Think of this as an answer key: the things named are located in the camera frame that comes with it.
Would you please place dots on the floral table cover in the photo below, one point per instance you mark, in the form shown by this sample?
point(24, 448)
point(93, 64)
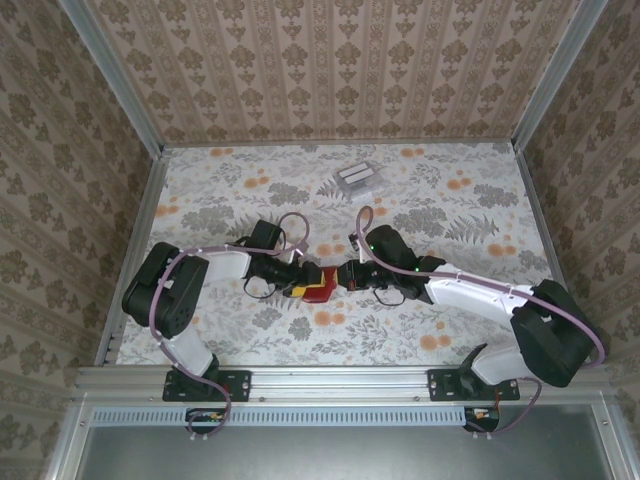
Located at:
point(280, 190)

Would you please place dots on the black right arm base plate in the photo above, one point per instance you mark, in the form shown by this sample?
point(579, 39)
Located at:
point(445, 385)

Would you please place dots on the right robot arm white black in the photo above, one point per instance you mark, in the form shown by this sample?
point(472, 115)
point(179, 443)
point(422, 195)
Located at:
point(545, 330)

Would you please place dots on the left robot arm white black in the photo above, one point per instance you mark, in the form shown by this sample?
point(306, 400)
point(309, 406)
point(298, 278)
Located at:
point(165, 300)

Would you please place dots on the red card holder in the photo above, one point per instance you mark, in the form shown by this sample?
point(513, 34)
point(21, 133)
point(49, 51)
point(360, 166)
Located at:
point(320, 295)

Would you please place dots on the aluminium frame side rail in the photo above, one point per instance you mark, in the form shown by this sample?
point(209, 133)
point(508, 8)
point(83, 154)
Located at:
point(542, 215)
point(135, 260)

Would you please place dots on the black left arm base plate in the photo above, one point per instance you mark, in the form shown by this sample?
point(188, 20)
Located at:
point(235, 385)

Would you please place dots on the aluminium frame corner post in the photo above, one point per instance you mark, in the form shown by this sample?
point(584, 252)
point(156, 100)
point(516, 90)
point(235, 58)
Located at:
point(110, 75)
point(555, 80)

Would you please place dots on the aluminium back frame rail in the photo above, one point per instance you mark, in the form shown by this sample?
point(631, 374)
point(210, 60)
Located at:
point(340, 144)

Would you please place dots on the aluminium front frame rail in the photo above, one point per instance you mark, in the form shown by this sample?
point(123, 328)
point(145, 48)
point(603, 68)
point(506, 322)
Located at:
point(340, 382)

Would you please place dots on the grey metal sheet panel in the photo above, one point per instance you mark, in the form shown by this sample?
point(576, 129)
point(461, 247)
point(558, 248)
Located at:
point(350, 455)

